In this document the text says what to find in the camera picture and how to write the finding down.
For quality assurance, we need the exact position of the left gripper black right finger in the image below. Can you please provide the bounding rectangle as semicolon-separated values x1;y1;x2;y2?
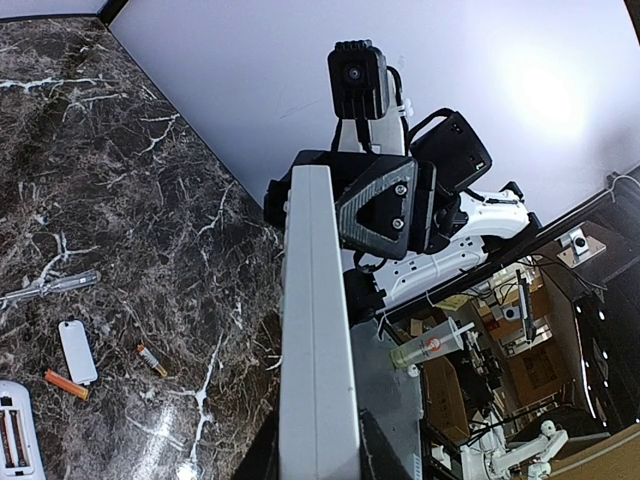
358;408;422;480

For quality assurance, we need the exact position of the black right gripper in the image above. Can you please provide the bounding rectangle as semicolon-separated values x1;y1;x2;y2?
292;150;437;320

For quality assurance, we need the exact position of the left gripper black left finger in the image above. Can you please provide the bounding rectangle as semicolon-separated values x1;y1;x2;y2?
232;406;280;480

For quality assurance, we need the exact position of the white remote with QR label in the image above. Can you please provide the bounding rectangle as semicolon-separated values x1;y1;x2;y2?
278;166;361;479

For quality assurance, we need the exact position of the orange AA battery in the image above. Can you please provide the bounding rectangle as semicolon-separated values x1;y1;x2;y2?
44;369;89;401

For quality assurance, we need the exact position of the white battery cover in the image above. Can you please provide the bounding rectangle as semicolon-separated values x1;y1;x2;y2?
58;320;98;386

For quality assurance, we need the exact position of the white remote with battery compartment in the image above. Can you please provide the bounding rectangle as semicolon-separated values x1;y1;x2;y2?
1;380;46;479

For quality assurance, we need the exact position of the clear handled screwdriver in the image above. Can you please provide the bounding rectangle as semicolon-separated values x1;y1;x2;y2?
1;270;101;309

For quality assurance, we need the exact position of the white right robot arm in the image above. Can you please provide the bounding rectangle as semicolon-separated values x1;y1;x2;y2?
295;106;540;324

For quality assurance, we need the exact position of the plastic cup with red logo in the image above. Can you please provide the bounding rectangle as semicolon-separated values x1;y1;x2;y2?
390;317;475;368

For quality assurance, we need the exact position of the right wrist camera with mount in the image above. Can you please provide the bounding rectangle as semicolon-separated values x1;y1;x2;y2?
327;40;412;156

